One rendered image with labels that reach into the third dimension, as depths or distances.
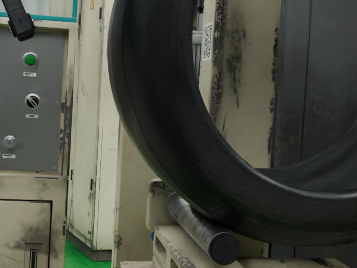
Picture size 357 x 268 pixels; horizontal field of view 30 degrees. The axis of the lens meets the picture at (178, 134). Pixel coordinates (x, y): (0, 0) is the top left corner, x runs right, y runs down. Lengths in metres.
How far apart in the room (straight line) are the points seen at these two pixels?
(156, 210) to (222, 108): 0.23
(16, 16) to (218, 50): 0.45
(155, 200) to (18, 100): 0.54
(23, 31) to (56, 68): 0.69
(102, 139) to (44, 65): 2.74
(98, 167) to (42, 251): 2.76
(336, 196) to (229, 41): 0.46
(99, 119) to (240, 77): 3.11
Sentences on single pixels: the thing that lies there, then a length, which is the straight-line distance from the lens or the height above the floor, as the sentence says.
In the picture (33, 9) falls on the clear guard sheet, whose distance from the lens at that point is 1.64.
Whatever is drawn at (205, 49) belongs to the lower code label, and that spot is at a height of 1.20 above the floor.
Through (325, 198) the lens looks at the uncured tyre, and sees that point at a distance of 0.95.
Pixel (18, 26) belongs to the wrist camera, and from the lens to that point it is 0.97.
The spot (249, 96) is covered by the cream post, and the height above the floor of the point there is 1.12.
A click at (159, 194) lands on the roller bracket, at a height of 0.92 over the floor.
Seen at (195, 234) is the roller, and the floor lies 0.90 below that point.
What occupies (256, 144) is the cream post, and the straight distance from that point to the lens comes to 1.31.
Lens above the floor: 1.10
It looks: 3 degrees down
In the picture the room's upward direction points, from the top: 3 degrees clockwise
